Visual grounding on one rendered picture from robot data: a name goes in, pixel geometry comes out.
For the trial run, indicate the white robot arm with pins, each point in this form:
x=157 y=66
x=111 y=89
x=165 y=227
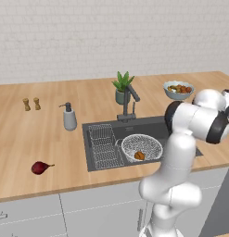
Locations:
x=180 y=160

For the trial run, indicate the dark grey faucet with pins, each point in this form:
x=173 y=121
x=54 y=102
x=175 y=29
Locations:
x=128 y=105

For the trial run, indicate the dark grey sink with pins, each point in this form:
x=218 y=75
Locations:
x=125 y=135

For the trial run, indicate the white mesh colander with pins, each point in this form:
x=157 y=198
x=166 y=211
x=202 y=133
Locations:
x=140 y=146

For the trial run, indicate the orange peach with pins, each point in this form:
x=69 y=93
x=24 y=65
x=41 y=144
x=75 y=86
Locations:
x=139 y=155

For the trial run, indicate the dark red pear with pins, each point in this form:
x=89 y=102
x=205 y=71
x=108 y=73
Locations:
x=39 y=167

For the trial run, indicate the green potted plant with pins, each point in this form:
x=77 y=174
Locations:
x=122 y=86

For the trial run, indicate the white soap dispenser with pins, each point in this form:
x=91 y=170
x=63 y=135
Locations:
x=69 y=118

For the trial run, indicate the bowl of food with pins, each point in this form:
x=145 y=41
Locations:
x=178 y=90

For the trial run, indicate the grey cupboard door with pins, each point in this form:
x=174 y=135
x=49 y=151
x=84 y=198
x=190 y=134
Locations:
x=112 y=206
x=29 y=217

